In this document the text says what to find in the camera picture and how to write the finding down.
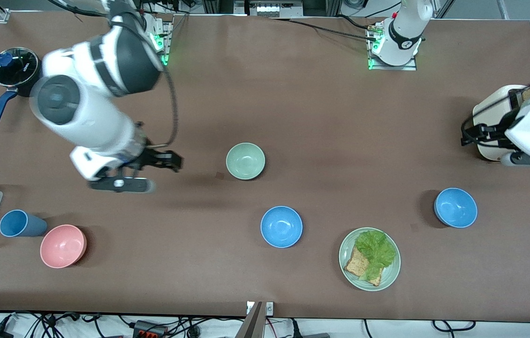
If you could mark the blue cup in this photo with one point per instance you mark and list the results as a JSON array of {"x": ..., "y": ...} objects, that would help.
[{"x": 23, "y": 224}]

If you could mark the white power strip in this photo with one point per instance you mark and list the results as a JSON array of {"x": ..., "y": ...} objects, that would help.
[{"x": 269, "y": 9}]

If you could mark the green lettuce leaf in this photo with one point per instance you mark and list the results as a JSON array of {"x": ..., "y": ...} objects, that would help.
[{"x": 377, "y": 251}]

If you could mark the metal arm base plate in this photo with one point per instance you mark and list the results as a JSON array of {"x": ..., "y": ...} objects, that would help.
[
  {"x": 410, "y": 67},
  {"x": 169, "y": 33}
]

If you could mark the green plate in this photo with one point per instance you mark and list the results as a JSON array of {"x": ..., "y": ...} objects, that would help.
[{"x": 389, "y": 274}]

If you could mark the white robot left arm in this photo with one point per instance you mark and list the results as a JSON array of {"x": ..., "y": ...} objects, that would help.
[{"x": 403, "y": 37}]

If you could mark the white metal bracket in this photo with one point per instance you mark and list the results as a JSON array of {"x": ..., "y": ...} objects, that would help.
[{"x": 270, "y": 308}]

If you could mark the blue bowl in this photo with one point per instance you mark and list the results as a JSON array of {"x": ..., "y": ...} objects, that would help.
[
  {"x": 281, "y": 226},
  {"x": 455, "y": 208}
]

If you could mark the grey camera pole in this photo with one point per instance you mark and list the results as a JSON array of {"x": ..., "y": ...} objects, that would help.
[{"x": 252, "y": 324}]

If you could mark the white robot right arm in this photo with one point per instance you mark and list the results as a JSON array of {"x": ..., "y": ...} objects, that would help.
[{"x": 86, "y": 112}]

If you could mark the white toaster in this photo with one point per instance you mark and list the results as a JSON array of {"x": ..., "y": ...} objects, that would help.
[{"x": 490, "y": 105}]

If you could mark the green bowl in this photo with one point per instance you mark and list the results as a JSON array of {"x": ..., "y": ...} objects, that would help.
[{"x": 245, "y": 161}]

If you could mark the brown bread slice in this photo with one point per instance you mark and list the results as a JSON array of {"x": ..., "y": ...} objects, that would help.
[{"x": 355, "y": 265}]

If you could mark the pink bowl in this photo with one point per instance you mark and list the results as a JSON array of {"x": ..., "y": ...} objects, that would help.
[{"x": 63, "y": 246}]

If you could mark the black red power strip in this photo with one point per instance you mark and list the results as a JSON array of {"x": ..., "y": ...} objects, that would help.
[{"x": 150, "y": 332}]

